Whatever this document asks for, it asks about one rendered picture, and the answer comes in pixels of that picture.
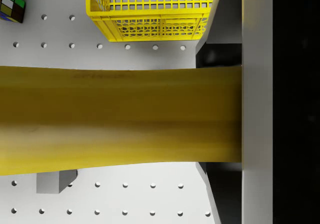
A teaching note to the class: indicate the yellow basket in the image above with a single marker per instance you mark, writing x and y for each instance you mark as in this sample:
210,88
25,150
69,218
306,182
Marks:
150,15

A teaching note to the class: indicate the grey cube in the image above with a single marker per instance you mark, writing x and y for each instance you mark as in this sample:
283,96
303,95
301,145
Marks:
48,182

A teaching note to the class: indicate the puzzle cube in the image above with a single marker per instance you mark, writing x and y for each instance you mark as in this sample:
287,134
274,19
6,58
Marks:
12,4

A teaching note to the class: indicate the banana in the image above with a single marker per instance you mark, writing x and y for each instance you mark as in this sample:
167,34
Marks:
120,114

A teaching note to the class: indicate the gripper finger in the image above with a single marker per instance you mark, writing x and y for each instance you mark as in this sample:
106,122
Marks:
225,52
227,191

